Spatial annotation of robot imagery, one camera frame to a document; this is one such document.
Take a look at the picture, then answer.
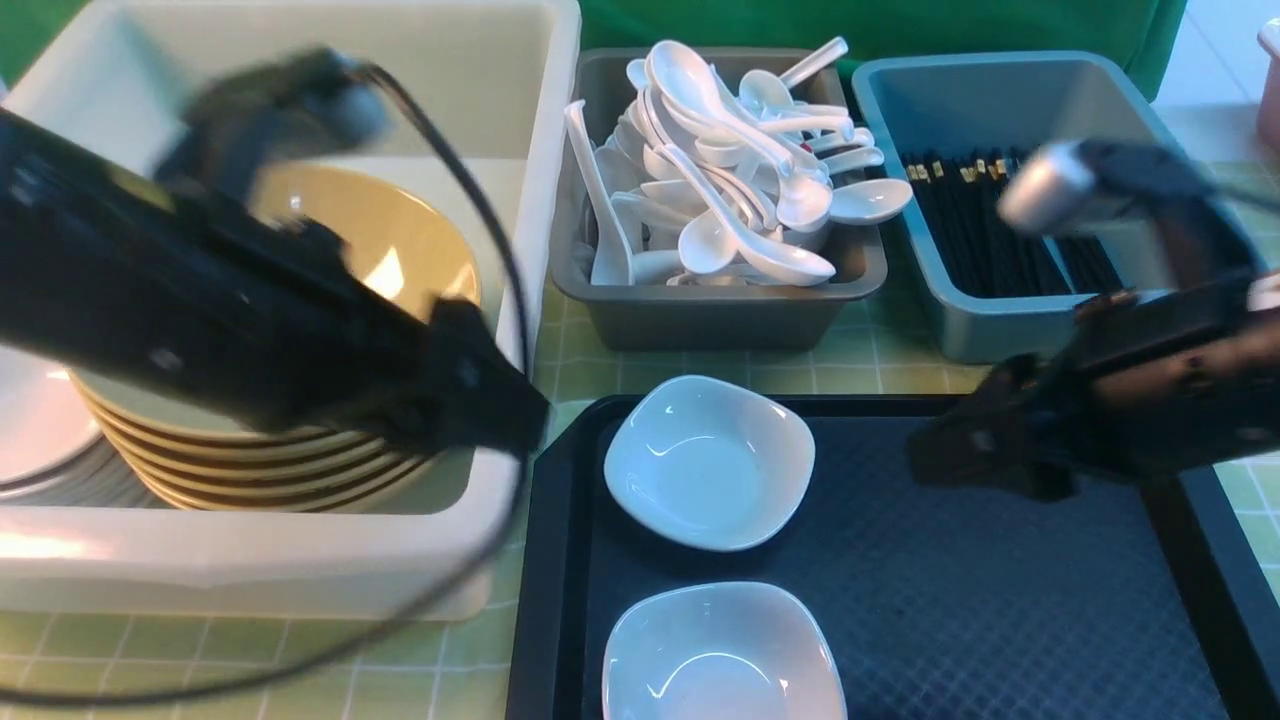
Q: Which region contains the pile of white spoons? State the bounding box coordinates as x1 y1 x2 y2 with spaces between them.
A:
575 37 915 286

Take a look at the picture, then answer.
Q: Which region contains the bundle of black chopsticks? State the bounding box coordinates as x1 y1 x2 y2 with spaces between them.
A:
900 147 1123 299

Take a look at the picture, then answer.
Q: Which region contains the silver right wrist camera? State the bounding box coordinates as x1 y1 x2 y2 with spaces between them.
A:
995 138 1261 281

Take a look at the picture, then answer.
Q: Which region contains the upright white spoon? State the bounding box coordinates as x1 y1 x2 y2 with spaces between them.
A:
564 99 635 286

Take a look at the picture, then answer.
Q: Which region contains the white square dish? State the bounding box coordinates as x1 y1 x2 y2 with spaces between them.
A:
602 582 849 719
603 375 817 553

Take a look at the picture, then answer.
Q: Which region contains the stack of white plates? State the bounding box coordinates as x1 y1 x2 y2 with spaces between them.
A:
1 347 159 509

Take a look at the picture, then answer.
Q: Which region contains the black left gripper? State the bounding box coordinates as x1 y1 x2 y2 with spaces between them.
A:
3 111 549 457

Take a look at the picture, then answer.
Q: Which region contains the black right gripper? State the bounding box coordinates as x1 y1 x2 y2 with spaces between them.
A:
906 273 1279 502

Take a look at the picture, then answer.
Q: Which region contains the white soup spoon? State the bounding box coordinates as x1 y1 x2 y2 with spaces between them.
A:
655 143 835 287

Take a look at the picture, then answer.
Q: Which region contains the green cloth backdrop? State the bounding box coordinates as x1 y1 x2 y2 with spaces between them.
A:
0 0 1187 102

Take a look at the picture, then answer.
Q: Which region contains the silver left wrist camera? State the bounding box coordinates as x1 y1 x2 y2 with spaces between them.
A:
152 46 390 202

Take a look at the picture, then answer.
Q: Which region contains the grey plastic spoon bin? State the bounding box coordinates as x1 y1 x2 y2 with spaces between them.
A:
548 47 888 352

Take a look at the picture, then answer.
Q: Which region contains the blue plastic chopstick bin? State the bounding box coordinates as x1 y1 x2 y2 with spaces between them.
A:
852 51 1179 364

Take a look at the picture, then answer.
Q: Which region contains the black plastic serving tray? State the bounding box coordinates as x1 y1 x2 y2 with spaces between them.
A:
506 395 1279 719

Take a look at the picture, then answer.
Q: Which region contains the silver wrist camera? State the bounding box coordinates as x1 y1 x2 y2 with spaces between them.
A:
995 138 1261 281
152 46 390 202

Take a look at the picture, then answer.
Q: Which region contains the stack of tan bowls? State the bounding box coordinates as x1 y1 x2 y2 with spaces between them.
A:
70 370 474 514

